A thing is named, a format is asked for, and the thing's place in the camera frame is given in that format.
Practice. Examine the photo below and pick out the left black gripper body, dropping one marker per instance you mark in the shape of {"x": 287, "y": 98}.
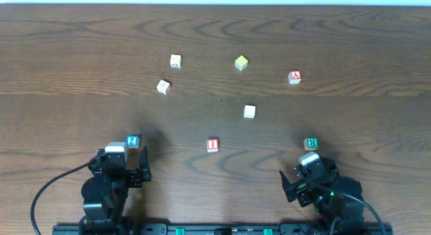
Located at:
{"x": 131, "y": 176}

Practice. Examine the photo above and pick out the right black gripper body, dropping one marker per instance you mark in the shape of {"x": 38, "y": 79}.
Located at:
{"x": 301, "y": 190}

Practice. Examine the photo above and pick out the blue number 2 block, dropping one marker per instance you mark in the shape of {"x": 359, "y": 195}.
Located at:
{"x": 133, "y": 141}

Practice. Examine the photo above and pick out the red letter I block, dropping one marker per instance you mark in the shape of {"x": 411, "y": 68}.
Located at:
{"x": 212, "y": 145}

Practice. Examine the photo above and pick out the red letter A block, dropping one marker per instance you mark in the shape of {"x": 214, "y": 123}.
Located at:
{"x": 295, "y": 77}

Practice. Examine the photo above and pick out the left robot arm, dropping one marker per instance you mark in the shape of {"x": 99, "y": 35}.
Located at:
{"x": 106, "y": 192}

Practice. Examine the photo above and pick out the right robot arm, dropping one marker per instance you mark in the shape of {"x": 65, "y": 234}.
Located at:
{"x": 337, "y": 199}

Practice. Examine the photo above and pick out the green letter R block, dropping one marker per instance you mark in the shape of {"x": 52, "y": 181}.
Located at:
{"x": 311, "y": 143}

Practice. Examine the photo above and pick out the white block red side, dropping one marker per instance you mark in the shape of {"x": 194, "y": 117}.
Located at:
{"x": 163, "y": 87}

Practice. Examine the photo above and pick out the plain white wooden block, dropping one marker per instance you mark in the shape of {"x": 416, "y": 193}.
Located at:
{"x": 249, "y": 111}

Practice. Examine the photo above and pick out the white block soccer ball picture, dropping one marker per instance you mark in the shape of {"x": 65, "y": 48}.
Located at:
{"x": 175, "y": 61}

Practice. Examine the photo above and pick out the yellow top letter block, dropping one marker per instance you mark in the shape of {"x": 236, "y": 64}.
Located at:
{"x": 241, "y": 62}

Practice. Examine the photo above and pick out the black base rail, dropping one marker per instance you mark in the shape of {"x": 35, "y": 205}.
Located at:
{"x": 163, "y": 229}

